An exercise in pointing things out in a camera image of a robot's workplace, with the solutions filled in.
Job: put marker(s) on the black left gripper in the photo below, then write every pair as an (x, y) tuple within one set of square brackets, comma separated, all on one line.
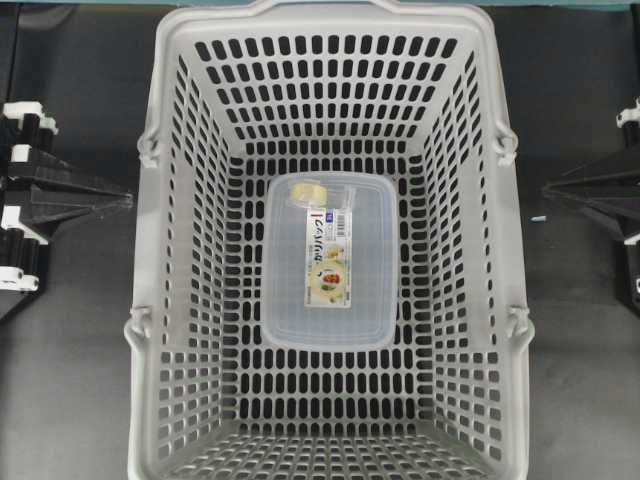
[(30, 216)]

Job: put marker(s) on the cellophane tape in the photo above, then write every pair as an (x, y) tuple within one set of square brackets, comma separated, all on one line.
[(309, 194)]

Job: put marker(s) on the grey plastic shopping basket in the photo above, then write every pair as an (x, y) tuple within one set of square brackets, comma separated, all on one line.
[(243, 95)]

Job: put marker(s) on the clear plastic food container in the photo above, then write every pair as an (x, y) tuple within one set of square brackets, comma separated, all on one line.
[(330, 277)]

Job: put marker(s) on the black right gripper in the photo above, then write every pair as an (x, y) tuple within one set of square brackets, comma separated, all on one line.
[(607, 192)]

